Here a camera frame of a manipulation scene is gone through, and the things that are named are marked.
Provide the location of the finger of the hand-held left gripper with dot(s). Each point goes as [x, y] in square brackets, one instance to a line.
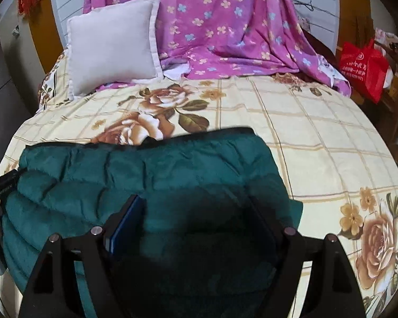
[15, 177]

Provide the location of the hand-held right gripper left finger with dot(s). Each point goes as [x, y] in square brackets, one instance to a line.
[127, 227]

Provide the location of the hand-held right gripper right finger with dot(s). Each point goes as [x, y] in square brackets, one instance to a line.
[287, 250]

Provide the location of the dark green puffer jacket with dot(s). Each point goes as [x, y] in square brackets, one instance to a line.
[152, 172]

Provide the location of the grey cabinet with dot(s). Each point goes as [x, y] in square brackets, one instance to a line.
[6, 82]

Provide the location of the cream floral bed sheet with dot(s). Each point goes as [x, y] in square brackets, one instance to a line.
[318, 139]

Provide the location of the white square pillow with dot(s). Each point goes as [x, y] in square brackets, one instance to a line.
[111, 44]

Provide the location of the wooden shelf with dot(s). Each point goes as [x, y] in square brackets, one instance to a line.
[396, 106]

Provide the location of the red shopping bag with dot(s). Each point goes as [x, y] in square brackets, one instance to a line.
[363, 68]

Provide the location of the purple floral blanket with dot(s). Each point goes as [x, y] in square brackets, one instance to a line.
[225, 23]

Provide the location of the white slatted headboard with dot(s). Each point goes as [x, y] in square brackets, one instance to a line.
[313, 23]

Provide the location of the floral printed box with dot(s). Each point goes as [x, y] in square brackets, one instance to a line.
[389, 41]

